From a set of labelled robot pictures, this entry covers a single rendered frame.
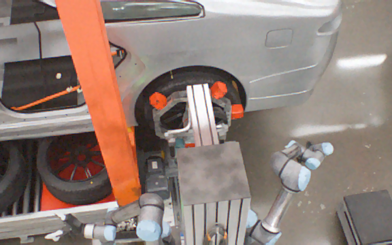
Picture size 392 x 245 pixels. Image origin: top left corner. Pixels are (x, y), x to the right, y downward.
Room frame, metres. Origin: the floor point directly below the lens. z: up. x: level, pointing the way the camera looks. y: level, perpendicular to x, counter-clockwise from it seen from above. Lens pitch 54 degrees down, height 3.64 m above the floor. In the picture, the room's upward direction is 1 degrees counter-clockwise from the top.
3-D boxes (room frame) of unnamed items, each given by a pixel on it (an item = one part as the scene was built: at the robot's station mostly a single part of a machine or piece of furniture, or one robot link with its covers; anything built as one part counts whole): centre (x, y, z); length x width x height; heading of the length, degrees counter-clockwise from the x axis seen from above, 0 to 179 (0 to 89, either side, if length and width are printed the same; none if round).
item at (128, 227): (1.44, 0.51, 0.51); 0.20 x 0.14 x 0.13; 93
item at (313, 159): (1.59, -0.70, 1.09); 0.11 x 0.11 x 0.08; 52
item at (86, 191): (2.05, 0.89, 0.39); 0.66 x 0.66 x 0.24
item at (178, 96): (2.10, 0.03, 0.85); 0.54 x 0.07 x 0.54; 97
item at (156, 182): (1.96, 0.32, 0.26); 0.42 x 0.18 x 0.35; 7
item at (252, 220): (1.23, -0.28, 0.98); 0.13 x 0.12 x 0.14; 52
